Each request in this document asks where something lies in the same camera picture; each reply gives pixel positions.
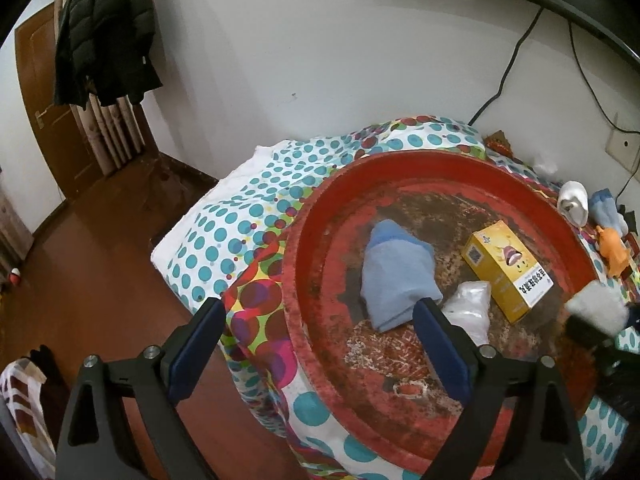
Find white sock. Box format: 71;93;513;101
556;181;589;228
565;280;629;337

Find yellow cartoon carton box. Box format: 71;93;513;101
462;220;553;324

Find orange plush toy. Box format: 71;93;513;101
596;226;630;278

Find clear plastic bag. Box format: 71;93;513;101
442;281;491;347

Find red round tray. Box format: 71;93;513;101
282;148;604;476

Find blue sock pair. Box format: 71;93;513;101
588;188;628;237

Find light blue sock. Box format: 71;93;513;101
360;219;442;333

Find white crumpled tissue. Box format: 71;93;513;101
532;154;558;180

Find small red wrapper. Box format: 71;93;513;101
483;130;513;158

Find colourful polka dot cloth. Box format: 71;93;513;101
151;116;639;479

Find brown wooden door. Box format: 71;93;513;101
14;4;102;200

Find black hanging jacket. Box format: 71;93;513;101
54;0;162;107

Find white wall socket plate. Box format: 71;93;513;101
605;129;640;172

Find black cable on wall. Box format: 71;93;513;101
466;6;546;126

